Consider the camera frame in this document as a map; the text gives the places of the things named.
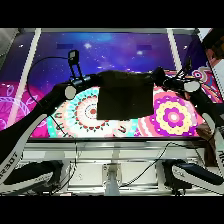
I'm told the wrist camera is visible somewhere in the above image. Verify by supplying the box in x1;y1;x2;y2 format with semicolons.
67;49;83;82
175;56;194;82

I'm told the dark brown garment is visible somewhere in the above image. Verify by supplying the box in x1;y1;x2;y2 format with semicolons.
95;70;155;121

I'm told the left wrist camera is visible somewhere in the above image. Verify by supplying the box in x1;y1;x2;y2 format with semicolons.
67;49;83;82

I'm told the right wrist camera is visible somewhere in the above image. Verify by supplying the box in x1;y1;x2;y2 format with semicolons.
175;56;194;82

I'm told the black cable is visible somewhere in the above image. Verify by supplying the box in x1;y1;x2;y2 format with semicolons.
26;55;73;136
120;141;205;188

